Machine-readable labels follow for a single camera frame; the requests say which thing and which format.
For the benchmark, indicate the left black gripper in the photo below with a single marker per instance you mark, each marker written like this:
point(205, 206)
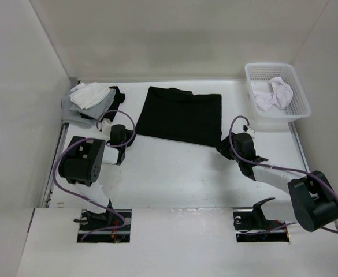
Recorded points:
point(130, 134)

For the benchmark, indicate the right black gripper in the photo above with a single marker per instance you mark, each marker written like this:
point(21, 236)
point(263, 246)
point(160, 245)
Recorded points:
point(224, 145)

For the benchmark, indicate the black tank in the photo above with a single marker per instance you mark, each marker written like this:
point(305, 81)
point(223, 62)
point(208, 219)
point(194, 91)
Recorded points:
point(173, 114)
point(113, 105)

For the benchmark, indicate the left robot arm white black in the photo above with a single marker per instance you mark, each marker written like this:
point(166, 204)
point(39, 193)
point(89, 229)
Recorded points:
point(81, 163)

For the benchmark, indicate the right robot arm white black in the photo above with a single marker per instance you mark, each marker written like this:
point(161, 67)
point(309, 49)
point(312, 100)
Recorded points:
point(314, 203)

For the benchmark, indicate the folded black tank top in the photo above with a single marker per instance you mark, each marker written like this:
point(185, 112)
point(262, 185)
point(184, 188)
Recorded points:
point(113, 105)

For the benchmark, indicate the folded grey tank top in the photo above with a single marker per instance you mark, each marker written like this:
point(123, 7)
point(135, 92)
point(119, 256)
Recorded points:
point(73, 114)

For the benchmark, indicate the folded white tank top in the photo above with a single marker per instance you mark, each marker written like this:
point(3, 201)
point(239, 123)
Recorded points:
point(88, 95)

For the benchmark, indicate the white crumpled tank top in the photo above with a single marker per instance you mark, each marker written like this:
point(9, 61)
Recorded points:
point(280, 96)

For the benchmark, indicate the white plastic basket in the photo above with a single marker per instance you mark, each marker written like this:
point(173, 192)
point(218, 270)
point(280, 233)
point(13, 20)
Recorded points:
point(257, 77)

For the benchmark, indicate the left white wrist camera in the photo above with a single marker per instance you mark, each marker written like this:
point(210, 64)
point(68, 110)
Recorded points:
point(104, 126)

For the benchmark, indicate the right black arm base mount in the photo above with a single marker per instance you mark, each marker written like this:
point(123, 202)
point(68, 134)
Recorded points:
point(251, 225)

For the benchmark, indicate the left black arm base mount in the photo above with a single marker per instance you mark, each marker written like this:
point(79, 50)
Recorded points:
point(104, 227)

